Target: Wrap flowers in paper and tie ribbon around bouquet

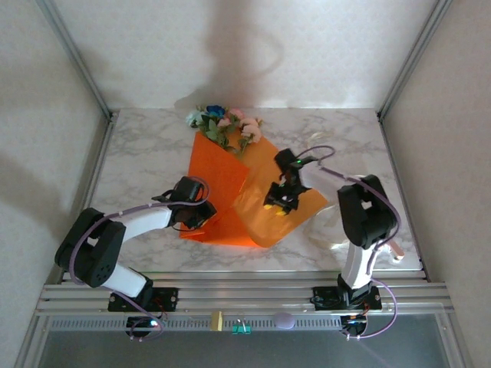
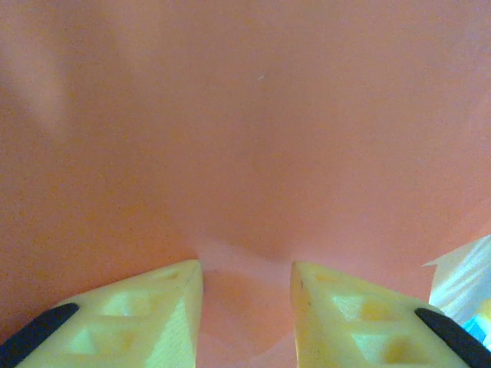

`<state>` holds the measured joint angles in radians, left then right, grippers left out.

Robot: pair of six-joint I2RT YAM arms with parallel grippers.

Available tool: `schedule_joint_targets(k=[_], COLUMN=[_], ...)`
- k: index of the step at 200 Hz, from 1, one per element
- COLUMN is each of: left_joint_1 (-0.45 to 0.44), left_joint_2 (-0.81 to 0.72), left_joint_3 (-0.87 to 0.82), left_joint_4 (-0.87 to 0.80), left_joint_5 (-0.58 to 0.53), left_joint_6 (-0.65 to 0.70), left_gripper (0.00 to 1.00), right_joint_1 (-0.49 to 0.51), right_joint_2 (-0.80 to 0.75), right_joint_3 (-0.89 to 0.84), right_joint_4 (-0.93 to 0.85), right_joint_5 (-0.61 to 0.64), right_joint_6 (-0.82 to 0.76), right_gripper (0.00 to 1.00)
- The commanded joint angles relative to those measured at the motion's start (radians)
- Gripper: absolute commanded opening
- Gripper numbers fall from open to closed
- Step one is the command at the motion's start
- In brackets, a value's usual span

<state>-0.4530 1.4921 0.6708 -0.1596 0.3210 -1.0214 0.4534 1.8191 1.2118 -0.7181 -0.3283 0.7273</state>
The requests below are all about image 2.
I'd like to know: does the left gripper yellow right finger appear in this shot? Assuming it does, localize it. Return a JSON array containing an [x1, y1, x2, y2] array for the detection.
[[290, 261, 491, 368]]

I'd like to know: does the orange wrapping paper sheet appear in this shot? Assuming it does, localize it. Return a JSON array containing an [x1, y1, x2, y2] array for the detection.
[[0, 0, 491, 368]]

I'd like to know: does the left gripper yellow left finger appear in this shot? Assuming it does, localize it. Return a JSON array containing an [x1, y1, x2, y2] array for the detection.
[[0, 259, 205, 368]]

